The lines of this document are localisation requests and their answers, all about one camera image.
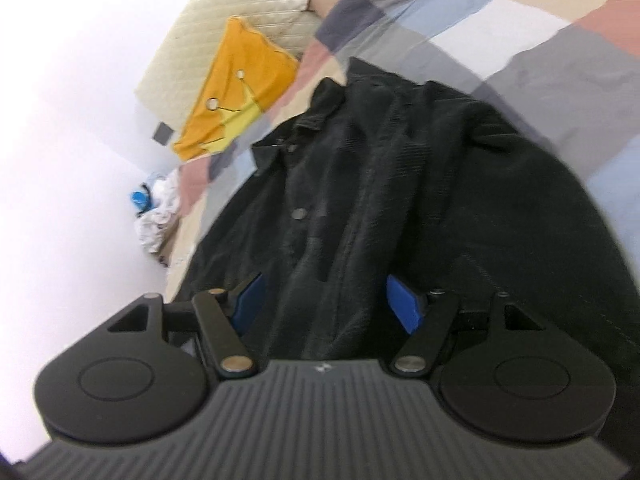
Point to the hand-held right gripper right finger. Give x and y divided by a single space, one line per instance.
405 305

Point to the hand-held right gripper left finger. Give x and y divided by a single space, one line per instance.
247 305

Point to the black denim jacket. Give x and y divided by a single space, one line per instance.
400 170

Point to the pile of white clothes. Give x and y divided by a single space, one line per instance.
157 220

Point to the blue bottle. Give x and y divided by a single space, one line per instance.
139 200

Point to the yellow crown pillow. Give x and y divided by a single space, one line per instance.
245 75

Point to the cream quilted headboard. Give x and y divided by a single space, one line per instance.
200 35

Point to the checked patchwork quilt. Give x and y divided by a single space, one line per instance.
525 35

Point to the grey wall switch plate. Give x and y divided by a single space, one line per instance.
162 133

